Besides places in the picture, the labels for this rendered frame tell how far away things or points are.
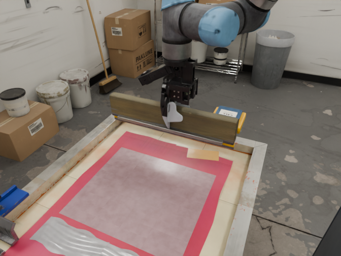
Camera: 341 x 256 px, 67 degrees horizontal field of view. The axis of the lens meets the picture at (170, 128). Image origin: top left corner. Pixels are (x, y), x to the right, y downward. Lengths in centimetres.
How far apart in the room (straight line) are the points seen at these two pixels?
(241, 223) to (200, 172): 22
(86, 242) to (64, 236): 6
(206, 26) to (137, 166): 48
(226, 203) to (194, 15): 48
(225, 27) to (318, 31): 341
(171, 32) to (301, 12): 331
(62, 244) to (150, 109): 42
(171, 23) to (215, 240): 51
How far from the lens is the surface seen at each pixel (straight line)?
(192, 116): 73
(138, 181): 79
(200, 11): 58
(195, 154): 88
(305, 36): 394
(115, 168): 84
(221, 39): 56
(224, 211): 73
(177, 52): 65
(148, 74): 72
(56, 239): 72
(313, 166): 254
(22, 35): 292
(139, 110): 81
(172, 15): 63
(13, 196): 80
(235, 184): 81
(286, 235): 196
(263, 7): 65
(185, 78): 69
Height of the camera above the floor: 153
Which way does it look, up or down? 35 degrees down
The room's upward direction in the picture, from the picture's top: straight up
